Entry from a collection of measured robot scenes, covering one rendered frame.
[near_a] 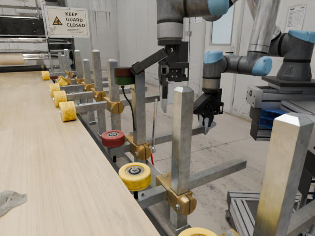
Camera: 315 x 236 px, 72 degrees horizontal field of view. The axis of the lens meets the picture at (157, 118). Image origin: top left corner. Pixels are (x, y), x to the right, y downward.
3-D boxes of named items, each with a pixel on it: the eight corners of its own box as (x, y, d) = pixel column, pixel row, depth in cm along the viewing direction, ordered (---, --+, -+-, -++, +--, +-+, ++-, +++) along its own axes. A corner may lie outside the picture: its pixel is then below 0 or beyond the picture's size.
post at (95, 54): (105, 135, 127) (97, 49, 112) (107, 137, 124) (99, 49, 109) (99, 136, 125) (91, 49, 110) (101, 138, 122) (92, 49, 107)
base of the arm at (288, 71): (300, 77, 116) (303, 57, 113) (318, 81, 102) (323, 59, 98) (271, 77, 117) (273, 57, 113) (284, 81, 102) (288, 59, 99)
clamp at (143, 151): (136, 144, 88) (135, 132, 87) (152, 158, 77) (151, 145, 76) (123, 147, 86) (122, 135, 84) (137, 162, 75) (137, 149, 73)
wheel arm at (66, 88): (129, 84, 157) (129, 79, 156) (131, 85, 154) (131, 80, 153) (53, 91, 133) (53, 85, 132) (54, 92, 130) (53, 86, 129)
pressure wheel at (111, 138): (121, 154, 85) (119, 127, 81) (129, 163, 78) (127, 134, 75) (101, 159, 81) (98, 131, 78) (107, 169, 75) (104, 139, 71)
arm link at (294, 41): (305, 60, 98) (312, 27, 94) (275, 58, 108) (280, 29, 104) (316, 59, 105) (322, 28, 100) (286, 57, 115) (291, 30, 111)
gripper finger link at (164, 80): (168, 99, 62) (168, 68, 60) (162, 99, 62) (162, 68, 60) (165, 97, 67) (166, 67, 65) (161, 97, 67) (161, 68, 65)
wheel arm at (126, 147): (199, 132, 100) (200, 123, 99) (205, 134, 97) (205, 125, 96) (107, 154, 79) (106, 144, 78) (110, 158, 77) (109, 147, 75)
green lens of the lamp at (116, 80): (129, 81, 73) (129, 74, 72) (137, 83, 68) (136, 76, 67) (112, 82, 70) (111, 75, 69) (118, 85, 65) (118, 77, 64)
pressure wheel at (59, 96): (63, 87, 112) (67, 98, 108) (64, 98, 117) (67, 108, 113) (51, 88, 109) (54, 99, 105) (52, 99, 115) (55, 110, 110)
